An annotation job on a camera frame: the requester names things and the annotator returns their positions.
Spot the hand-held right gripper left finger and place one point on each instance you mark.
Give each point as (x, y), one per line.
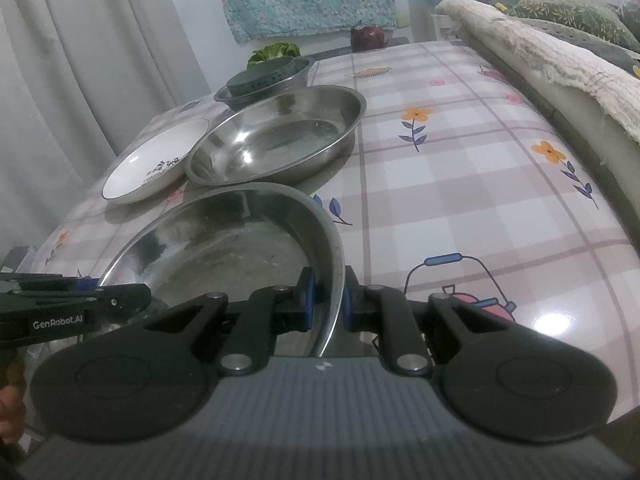
(309, 300)

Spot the person's left hand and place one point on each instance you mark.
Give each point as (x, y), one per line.
(10, 410)

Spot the white ceramic plate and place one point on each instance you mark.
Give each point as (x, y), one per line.
(150, 160)

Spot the green leaf print pillow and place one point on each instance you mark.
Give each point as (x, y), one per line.
(565, 15)

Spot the white curtain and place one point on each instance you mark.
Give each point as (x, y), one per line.
(75, 60)

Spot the red cabbage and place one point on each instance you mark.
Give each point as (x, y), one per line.
(367, 37)

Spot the grey dotted cushion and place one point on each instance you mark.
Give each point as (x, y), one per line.
(600, 52)

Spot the white sofa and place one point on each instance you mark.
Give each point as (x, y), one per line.
(575, 130)

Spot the large steel basin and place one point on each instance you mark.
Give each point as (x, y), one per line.
(210, 255)

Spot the cream sofa cover towel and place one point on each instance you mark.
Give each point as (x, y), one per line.
(540, 45)

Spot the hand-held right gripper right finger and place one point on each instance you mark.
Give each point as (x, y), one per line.
(348, 301)

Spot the steel plate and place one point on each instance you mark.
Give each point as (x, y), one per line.
(270, 140)

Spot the napa cabbage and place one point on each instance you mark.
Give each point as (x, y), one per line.
(272, 54)

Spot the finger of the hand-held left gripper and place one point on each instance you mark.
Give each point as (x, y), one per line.
(85, 286)
(125, 297)

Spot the dark glass table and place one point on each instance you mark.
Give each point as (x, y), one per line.
(340, 54)

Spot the deep steel bowl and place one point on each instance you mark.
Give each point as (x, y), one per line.
(297, 79)

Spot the green ceramic bowl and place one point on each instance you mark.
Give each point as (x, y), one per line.
(255, 80)

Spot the white water dispenser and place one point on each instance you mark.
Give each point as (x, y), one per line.
(440, 25)

